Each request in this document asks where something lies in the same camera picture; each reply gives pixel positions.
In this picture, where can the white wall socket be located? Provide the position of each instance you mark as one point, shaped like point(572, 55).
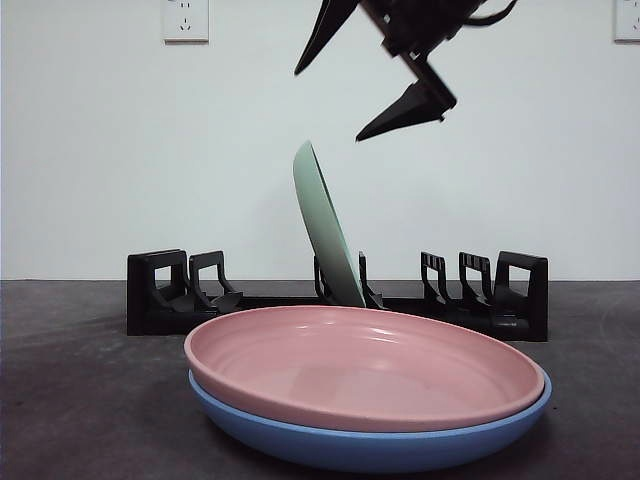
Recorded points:
point(186, 20)
point(627, 20)

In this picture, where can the blue round plate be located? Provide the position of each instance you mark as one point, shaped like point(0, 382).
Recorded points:
point(350, 447)

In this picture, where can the green round plate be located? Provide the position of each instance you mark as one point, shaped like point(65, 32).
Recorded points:
point(320, 220)

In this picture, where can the black plastic plate rack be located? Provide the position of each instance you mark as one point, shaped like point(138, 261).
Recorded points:
point(280, 312)

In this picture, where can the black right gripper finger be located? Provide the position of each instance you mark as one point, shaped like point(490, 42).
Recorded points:
point(327, 30)
point(405, 112)

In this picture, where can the pink round plate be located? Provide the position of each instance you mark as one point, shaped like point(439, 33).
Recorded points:
point(360, 395)

